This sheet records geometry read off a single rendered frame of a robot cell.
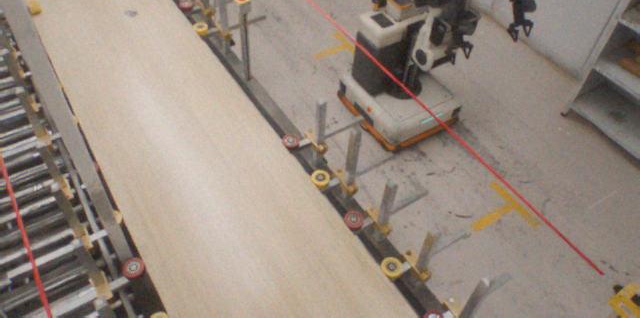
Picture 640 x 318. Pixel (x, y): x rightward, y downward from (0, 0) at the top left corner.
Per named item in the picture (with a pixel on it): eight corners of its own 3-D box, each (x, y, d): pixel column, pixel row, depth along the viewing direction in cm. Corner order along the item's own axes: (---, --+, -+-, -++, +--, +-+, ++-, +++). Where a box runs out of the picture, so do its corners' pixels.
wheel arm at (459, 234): (460, 231, 225) (462, 226, 222) (465, 237, 223) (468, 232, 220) (380, 280, 208) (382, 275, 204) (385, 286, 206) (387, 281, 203)
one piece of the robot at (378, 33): (346, 88, 374) (359, -15, 312) (406, 64, 395) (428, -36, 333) (374, 117, 356) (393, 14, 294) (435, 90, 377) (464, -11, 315)
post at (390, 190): (376, 242, 237) (393, 177, 202) (381, 248, 235) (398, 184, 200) (370, 246, 236) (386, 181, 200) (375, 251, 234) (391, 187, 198)
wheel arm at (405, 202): (423, 191, 238) (424, 185, 235) (427, 196, 236) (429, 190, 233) (345, 233, 221) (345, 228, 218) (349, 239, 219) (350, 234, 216)
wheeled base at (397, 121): (334, 97, 387) (337, 71, 368) (401, 70, 411) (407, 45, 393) (389, 157, 350) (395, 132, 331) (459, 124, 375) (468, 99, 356)
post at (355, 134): (346, 195, 246) (357, 125, 210) (351, 200, 244) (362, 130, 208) (340, 198, 244) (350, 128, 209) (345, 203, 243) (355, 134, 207)
